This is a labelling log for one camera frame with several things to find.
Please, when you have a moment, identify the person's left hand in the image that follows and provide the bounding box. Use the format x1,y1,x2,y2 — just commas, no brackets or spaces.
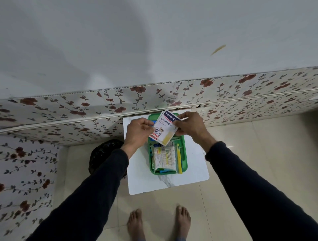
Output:
124,118,155,150

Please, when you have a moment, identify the person's right hand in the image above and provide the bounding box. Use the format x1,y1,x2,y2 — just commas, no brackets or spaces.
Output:
173,111,212,145

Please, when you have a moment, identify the white bandage box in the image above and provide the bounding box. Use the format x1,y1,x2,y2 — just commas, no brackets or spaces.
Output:
149,110,182,147

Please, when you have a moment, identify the person's right forearm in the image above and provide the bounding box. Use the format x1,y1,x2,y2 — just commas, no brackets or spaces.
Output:
198,135,318,241

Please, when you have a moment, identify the person's left forearm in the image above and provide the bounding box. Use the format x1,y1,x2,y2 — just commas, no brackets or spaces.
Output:
26,143,138,241

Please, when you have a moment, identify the green plastic tray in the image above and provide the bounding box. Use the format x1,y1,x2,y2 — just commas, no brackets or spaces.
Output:
147,113,188,175

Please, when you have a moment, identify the yellow tube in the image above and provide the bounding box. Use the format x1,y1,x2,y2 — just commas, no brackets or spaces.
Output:
176,144,183,174

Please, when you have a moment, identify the clear cotton swab packet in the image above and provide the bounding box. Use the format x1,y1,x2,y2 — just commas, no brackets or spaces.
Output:
151,145,177,173

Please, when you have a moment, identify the black trash bag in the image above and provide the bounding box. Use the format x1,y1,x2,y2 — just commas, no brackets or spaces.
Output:
88,139,128,178

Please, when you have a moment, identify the person's right foot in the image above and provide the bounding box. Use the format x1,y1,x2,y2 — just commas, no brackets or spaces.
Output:
173,205,191,241

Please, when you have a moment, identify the person's foot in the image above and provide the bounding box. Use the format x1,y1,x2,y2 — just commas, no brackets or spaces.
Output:
127,209,146,241
173,205,191,241

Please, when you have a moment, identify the person's left foot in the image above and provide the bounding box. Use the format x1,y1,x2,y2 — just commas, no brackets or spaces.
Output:
127,209,146,241

